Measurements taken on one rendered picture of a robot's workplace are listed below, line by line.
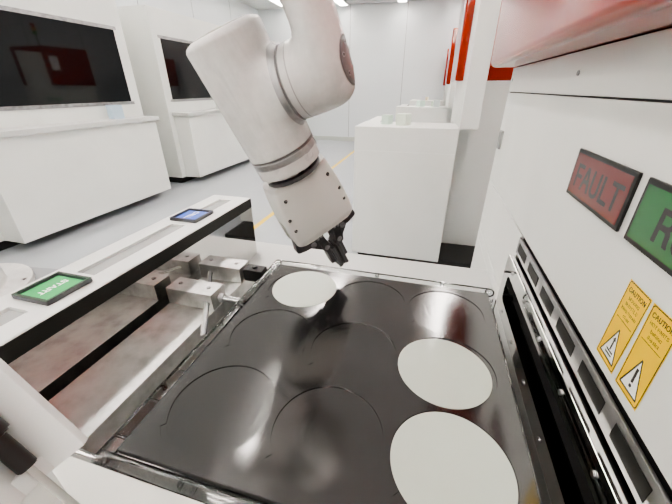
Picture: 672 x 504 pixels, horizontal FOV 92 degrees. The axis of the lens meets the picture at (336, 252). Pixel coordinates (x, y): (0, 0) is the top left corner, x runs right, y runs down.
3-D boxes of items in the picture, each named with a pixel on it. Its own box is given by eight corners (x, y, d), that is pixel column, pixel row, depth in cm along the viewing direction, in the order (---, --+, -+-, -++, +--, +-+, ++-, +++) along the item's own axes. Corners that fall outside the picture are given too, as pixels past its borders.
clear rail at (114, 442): (283, 265, 60) (283, 258, 59) (102, 474, 27) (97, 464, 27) (276, 264, 60) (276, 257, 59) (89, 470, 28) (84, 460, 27)
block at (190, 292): (226, 298, 52) (223, 282, 50) (213, 311, 49) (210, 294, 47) (183, 291, 54) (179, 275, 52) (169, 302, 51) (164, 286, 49)
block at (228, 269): (251, 273, 59) (249, 259, 57) (241, 283, 56) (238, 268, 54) (212, 268, 61) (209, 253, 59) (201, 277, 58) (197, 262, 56)
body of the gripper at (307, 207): (308, 137, 45) (337, 201, 52) (247, 176, 43) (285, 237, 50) (334, 145, 40) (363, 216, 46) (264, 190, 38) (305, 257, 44)
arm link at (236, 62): (323, 120, 41) (263, 141, 45) (273, -2, 34) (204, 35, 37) (309, 150, 35) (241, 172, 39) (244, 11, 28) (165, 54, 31)
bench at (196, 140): (261, 159, 596) (247, 28, 505) (199, 185, 441) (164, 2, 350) (209, 156, 621) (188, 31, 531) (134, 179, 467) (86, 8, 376)
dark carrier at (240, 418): (487, 296, 50) (488, 293, 50) (560, 601, 20) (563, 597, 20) (280, 267, 58) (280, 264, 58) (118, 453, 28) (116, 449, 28)
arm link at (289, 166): (298, 124, 44) (307, 144, 46) (243, 158, 43) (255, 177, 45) (326, 131, 38) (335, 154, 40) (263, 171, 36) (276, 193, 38)
